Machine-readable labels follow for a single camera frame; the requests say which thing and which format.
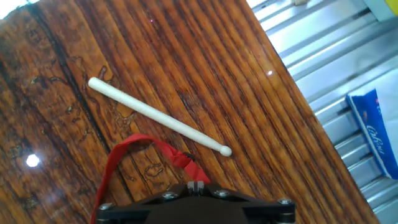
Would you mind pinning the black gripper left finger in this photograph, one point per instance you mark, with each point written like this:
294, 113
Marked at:
130, 213

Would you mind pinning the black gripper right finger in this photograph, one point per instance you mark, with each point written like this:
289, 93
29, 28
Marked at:
267, 213

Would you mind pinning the white wooden drumstick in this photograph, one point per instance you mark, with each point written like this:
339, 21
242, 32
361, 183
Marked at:
155, 113

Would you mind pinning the blue tissue pack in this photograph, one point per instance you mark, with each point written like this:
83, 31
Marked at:
370, 130

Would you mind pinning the glossy brown wooden board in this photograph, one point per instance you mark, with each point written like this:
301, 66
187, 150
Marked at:
217, 77

